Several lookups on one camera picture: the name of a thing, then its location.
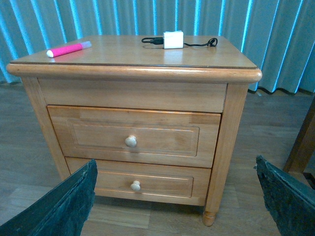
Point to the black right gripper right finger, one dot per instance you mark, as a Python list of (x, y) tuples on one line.
[(290, 202)]

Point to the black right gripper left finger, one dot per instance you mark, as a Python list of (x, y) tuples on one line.
[(62, 211)]

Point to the wooden drawer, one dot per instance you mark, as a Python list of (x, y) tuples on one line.
[(141, 136), (149, 182)]

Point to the pink marker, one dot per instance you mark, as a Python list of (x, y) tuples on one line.
[(52, 53)]

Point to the dark wooden furniture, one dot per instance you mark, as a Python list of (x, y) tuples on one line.
[(303, 148)]

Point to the wooden nightstand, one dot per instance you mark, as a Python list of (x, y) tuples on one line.
[(121, 72)]

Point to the grey curtain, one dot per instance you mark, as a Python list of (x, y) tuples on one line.
[(277, 35)]

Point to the white charger adapter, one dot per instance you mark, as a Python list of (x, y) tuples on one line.
[(173, 39)]

